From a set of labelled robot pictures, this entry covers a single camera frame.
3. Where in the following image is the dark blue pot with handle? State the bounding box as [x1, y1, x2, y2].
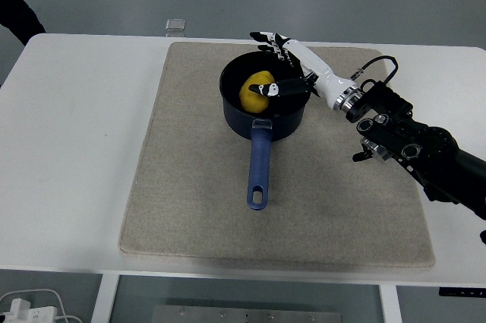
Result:
[219, 51, 313, 211]

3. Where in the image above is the yellow potato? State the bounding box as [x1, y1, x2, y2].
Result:
[238, 70, 277, 115]

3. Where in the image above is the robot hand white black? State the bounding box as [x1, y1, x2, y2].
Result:
[249, 30, 353, 109]

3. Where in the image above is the white cable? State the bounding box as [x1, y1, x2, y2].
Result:
[0, 288, 83, 323]

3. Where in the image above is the small clear square box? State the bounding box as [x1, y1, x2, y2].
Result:
[166, 17, 187, 32]

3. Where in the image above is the white power strip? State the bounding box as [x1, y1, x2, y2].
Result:
[0, 298, 58, 323]

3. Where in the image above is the black table control panel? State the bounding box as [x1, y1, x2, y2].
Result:
[438, 287, 486, 298]

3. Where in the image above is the white table leg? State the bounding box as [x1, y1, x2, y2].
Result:
[378, 283, 403, 323]
[90, 273, 121, 323]

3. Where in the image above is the beige felt mat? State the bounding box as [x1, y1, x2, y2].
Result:
[119, 41, 437, 273]

